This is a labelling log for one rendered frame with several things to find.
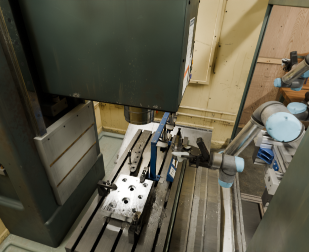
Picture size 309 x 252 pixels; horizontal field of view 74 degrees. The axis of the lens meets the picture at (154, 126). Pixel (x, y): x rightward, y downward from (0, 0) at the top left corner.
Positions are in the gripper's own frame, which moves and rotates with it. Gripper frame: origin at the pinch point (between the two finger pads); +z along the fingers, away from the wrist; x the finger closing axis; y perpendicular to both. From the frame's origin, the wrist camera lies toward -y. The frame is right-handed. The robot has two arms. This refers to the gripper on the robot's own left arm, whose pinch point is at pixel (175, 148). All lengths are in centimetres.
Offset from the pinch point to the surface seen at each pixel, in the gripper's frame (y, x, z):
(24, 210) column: 37, -35, 77
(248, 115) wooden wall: 105, 268, -96
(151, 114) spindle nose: -20.8, -3.6, 12.8
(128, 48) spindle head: -52, -12, 20
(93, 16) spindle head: -62, -12, 34
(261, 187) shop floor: 132, 124, -103
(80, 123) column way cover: 1, 8, 62
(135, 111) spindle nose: -23.4, -8.0, 19.4
